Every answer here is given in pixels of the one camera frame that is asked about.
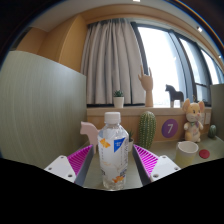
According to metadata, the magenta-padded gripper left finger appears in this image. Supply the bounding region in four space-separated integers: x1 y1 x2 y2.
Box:
43 144 95 188

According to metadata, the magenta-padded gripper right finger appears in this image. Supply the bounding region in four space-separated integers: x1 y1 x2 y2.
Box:
131 144 182 187

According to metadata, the clear plastic water bottle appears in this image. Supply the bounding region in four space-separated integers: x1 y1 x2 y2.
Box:
97 111 130 191

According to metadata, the tiny potted plant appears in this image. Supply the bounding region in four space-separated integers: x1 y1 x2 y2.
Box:
128 129 135 153

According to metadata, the tall green cactus figure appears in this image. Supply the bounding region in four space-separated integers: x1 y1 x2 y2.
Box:
138 110 158 150

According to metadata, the pink wooden horse figure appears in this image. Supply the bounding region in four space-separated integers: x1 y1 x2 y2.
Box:
79 121 100 154

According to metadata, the pale yellow cup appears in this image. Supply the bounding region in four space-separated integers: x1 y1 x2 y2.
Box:
174 140 200 169

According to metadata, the round purple number sign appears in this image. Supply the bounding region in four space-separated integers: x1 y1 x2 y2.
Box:
161 118 179 139

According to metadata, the flat round red coaster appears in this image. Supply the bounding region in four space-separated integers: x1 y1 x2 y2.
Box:
198 148 211 160

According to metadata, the cream mouse plush toy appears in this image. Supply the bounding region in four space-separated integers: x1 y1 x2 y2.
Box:
181 98 206 144

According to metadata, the green plant in white pot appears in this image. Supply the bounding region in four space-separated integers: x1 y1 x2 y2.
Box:
112 89 126 109

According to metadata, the grey-green desk partition panel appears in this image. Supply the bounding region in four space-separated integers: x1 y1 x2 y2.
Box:
0 50 88 169
209 83 224 141

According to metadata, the black horse figure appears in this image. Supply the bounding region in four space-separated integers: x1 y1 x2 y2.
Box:
164 84 185 108

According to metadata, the wooden hand model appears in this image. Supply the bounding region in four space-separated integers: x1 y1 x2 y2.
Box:
138 64 155 108

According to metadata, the beige pleated curtain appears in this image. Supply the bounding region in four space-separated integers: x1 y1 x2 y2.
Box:
80 18 147 106

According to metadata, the dark-framed window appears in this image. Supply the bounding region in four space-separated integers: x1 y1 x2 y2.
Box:
131 21 224 108

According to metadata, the white wall socket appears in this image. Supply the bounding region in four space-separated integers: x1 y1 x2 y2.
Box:
203 112 212 125

